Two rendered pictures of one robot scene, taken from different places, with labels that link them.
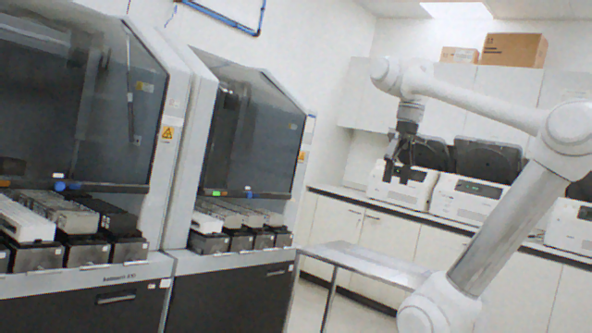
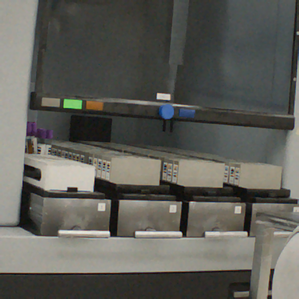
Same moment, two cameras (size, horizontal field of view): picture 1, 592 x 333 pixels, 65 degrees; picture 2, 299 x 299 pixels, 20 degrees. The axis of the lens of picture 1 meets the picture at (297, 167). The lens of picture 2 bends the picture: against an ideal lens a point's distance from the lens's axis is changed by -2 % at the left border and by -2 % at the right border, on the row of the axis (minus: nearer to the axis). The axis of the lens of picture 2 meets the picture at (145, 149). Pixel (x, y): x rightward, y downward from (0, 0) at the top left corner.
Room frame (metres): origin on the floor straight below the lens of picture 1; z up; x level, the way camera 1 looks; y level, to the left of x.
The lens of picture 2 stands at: (0.58, -0.53, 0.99)
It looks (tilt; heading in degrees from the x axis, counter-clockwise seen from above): 3 degrees down; 26
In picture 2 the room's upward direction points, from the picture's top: 5 degrees clockwise
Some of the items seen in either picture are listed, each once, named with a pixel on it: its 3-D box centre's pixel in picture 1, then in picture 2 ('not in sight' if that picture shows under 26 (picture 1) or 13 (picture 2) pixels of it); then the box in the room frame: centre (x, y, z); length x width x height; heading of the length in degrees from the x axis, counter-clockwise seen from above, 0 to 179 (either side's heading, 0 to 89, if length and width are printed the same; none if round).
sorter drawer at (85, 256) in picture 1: (43, 226); not in sight; (1.65, 0.84, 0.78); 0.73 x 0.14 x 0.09; 54
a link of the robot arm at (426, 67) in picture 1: (414, 80); not in sight; (1.59, -0.33, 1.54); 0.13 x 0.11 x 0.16; 137
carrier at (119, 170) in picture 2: (231, 221); (133, 173); (2.08, 0.23, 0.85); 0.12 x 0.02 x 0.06; 144
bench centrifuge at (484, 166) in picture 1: (481, 182); not in sight; (3.84, -1.50, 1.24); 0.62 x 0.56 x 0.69; 144
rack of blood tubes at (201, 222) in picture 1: (190, 219); (44, 173); (2.01, 0.41, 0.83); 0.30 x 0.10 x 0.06; 54
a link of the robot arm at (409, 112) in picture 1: (410, 114); not in sight; (1.60, -0.34, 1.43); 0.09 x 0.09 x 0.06
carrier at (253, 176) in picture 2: (274, 220); (257, 178); (2.33, 0.05, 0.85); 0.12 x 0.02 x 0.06; 143
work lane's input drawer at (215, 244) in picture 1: (168, 223); (21, 190); (2.09, 0.51, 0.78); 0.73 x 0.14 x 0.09; 54
